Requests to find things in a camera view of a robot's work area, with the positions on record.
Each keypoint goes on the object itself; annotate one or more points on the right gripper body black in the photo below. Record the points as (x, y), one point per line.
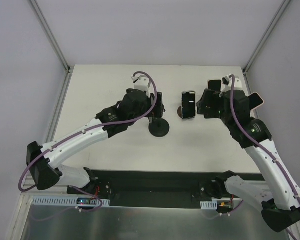
(205, 102)

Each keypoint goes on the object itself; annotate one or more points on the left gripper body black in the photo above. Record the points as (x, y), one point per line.
(158, 104)

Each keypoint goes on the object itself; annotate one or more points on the phone with clear case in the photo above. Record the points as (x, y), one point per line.
(188, 105)

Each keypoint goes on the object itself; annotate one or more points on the brown round base phone stand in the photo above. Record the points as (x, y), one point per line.
(179, 112)

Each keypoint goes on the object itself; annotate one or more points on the black phone dark case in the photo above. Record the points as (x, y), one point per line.
(159, 106)

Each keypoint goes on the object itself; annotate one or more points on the black round base clamp stand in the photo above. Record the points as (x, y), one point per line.
(158, 127)

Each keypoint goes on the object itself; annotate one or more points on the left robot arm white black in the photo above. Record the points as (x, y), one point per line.
(45, 162)

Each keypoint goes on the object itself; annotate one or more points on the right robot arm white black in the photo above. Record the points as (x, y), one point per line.
(280, 208)

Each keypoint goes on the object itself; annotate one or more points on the phone with beige case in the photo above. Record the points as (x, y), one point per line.
(214, 85)

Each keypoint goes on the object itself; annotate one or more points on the phone with pink case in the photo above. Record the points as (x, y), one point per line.
(255, 101)

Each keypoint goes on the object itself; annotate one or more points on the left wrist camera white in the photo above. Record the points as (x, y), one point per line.
(141, 83)

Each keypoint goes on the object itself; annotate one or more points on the right white cable duct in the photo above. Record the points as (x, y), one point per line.
(209, 205)

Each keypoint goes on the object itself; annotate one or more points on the white cable duct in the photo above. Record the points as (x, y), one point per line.
(209, 205)
(68, 201)

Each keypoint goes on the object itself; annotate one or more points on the right aluminium frame post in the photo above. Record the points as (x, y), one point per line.
(285, 4)

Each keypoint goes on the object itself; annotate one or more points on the aluminium frame post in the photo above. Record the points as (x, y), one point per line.
(285, 4)
(49, 34)

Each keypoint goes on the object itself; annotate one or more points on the left aluminium frame post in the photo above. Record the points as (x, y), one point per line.
(49, 34)

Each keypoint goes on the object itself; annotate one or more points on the left white cable duct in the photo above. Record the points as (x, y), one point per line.
(68, 201)

